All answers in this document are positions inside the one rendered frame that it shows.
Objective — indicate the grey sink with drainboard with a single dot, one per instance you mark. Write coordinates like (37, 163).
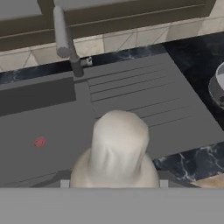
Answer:
(151, 93)

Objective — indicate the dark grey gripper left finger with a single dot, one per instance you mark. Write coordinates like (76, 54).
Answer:
(65, 184)

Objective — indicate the grey tap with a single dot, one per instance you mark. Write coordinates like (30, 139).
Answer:
(62, 32)

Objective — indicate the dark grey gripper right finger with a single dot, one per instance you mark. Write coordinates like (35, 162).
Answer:
(164, 184)

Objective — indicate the brown window frame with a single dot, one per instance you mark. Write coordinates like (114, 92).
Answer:
(122, 20)

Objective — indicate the beige mushroom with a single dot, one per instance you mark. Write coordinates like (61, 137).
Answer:
(119, 148)

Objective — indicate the silver pot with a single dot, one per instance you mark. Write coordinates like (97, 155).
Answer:
(218, 87)

